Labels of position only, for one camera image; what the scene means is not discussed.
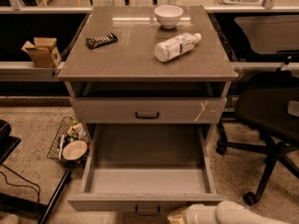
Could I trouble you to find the black cable on floor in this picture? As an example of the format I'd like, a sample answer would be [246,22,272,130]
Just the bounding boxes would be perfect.
[0,163,42,203]

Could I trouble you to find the black office chair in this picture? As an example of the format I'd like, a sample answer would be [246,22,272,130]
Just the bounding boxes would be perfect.
[215,55,299,206]

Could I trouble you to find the open cardboard box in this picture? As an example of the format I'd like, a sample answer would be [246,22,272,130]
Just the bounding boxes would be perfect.
[21,37,61,68]

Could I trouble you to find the clear plastic water bottle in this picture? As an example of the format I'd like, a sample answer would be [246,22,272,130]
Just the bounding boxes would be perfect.
[154,33,202,63]

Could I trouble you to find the black desk leg frame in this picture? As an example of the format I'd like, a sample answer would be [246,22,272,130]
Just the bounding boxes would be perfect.
[0,119,71,224]

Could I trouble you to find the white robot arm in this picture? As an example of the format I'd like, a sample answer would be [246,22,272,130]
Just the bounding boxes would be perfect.
[167,201,288,224]

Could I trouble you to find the black snack bar wrapper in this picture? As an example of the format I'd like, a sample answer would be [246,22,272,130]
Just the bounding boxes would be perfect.
[86,33,118,49]

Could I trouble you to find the grey drawer cabinet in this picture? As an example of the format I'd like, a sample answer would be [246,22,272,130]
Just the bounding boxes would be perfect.
[57,5,239,133]

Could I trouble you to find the grey drawer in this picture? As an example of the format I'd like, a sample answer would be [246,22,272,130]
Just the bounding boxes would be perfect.
[67,124,225,216]
[70,98,226,124]

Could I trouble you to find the black wire basket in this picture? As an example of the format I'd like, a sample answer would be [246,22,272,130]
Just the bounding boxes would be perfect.
[47,117,89,167]

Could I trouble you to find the grey top drawer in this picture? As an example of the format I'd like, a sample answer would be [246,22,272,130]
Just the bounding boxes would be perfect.
[70,98,226,124]

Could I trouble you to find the white bowl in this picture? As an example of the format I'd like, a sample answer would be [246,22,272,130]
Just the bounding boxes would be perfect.
[154,5,183,29]

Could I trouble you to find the beige bowl in basket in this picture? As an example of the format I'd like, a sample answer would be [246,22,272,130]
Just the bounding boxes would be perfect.
[63,140,88,161]

